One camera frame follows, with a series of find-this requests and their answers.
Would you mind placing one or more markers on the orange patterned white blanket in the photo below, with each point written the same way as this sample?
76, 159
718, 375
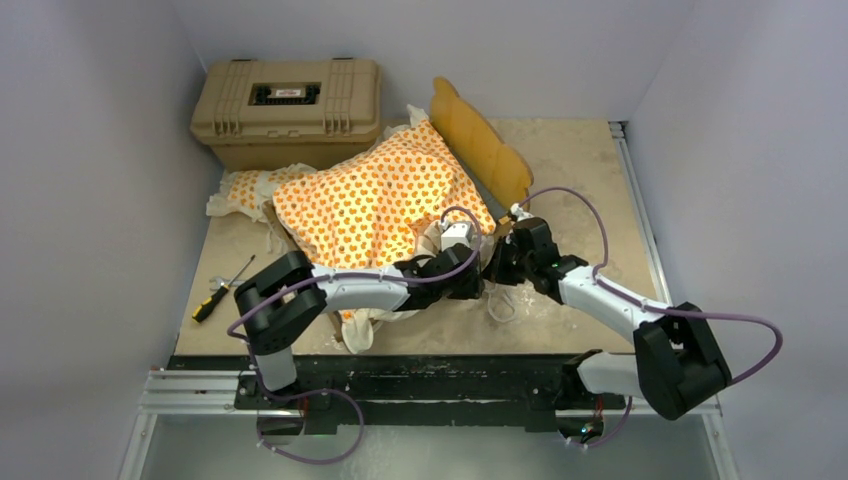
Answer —
381, 206

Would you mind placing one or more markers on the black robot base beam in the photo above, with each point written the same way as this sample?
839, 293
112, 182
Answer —
537, 392

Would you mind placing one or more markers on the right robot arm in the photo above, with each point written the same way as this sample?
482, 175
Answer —
676, 364

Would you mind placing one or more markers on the wooden pet bed frame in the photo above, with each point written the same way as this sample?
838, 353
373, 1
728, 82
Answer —
500, 174

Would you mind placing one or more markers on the silver open-end wrench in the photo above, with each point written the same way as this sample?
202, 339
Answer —
218, 282

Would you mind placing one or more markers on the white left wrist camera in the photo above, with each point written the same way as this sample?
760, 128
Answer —
456, 233

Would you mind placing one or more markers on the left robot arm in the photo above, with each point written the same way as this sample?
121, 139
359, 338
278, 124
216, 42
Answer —
280, 302

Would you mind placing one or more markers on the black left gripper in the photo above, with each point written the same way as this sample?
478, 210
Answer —
471, 288

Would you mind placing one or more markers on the small orange patterned pillow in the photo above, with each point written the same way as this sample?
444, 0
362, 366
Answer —
245, 192

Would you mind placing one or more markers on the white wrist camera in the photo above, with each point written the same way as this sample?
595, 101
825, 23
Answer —
517, 213
456, 233

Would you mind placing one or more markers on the yellow black screwdriver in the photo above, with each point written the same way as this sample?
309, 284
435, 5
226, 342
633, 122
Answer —
204, 310

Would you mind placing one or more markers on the tan plastic tool case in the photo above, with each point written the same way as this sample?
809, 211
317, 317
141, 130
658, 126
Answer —
263, 115

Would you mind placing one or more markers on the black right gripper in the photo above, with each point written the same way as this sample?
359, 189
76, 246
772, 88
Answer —
495, 271

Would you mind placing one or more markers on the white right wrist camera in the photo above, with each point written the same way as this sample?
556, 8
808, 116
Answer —
517, 213

